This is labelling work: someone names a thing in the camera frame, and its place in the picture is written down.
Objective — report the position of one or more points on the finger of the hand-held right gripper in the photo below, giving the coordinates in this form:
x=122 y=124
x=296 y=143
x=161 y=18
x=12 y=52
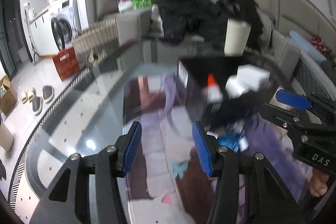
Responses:
x=278 y=113
x=291 y=99

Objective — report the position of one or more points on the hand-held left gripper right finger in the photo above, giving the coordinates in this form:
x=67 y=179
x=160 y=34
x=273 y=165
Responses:
x=202 y=148

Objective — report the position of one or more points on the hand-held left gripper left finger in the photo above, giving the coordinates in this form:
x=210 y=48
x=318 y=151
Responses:
x=131 y=148

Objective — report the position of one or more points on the large white charger plug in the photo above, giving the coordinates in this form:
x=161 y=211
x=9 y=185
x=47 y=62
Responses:
x=253 y=75

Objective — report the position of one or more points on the small white charger plug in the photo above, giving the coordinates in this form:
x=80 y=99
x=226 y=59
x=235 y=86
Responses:
x=235 y=87

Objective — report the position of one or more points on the white glue bottle red cap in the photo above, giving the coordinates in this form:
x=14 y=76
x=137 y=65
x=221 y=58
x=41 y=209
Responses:
x=214 y=90

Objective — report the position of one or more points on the black storage box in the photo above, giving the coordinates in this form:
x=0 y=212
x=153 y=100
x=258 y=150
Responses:
x=194 y=74

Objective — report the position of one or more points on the person's right hand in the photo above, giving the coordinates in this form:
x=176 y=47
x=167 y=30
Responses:
x=319 y=184

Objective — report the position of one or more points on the blue plastic packet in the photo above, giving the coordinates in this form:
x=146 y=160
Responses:
x=231 y=138

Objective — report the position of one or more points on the quilted bed side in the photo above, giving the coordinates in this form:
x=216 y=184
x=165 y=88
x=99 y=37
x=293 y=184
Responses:
x=312 y=74

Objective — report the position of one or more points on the printed desk mat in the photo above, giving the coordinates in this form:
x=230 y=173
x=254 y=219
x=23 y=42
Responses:
x=162 y=113

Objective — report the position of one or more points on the blue pillow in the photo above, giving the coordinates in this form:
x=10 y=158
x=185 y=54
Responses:
x=307 y=45

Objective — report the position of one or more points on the red patterned cloth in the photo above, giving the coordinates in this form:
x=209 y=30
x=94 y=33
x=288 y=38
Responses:
x=321 y=45

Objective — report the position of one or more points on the grey garment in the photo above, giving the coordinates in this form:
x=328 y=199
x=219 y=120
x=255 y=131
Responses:
x=267 y=27

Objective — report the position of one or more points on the white tumbler cup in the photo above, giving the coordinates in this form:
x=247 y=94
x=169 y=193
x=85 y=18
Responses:
x=236 y=37

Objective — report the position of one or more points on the red paper bag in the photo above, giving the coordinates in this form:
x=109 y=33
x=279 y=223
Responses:
x=65 y=64

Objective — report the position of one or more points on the beige slipper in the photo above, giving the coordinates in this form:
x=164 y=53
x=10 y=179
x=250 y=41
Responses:
x=31 y=94
x=24 y=97

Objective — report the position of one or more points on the wicker basket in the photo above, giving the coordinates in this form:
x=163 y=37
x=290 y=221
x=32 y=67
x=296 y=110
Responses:
x=97 y=37

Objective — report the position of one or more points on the grey sofa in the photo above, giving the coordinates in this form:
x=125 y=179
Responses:
x=131 y=24

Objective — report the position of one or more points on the pile of black clothes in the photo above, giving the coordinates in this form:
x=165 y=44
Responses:
x=199 y=14

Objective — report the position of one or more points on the cardboard box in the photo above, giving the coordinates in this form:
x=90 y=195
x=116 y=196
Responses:
x=8 y=98

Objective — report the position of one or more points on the white washing machine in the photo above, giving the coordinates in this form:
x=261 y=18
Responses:
x=65 y=24

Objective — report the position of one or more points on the white waste bin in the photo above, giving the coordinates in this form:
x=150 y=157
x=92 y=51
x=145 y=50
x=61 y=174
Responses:
x=23 y=54

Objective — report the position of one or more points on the green printed bag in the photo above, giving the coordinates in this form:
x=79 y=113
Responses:
x=141 y=3

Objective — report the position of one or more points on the mop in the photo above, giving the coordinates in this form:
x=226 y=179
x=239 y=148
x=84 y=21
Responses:
x=32 y=40

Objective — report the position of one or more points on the white kettle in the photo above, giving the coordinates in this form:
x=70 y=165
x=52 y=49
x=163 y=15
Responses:
x=31 y=14

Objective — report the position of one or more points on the dark glass door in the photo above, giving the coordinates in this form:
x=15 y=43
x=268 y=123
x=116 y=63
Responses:
x=10 y=29

